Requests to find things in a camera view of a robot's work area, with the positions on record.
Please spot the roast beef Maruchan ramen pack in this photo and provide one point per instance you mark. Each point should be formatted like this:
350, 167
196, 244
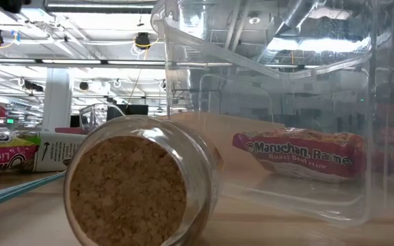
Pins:
303, 157

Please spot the black background monitor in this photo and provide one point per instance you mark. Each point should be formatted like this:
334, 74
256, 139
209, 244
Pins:
133, 110

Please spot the green lit sign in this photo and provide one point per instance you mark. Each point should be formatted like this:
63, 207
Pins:
10, 121

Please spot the lime chili shrimp ramen pack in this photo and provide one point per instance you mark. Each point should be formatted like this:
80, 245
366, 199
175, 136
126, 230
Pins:
2, 160

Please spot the white-lidded spice jar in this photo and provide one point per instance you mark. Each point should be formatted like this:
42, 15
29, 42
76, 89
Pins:
60, 150

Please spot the large clear plastic container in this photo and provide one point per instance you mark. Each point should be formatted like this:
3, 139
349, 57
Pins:
217, 41

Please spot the pink plastic bowl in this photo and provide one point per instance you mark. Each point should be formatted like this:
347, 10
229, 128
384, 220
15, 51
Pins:
70, 130

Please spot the small cork-stoppered glass jar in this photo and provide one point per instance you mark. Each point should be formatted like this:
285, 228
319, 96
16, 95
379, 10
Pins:
128, 191

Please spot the white building column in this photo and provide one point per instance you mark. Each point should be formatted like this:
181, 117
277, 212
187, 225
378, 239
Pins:
56, 102

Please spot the small clear plastic container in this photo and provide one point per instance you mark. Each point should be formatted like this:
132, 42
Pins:
92, 118

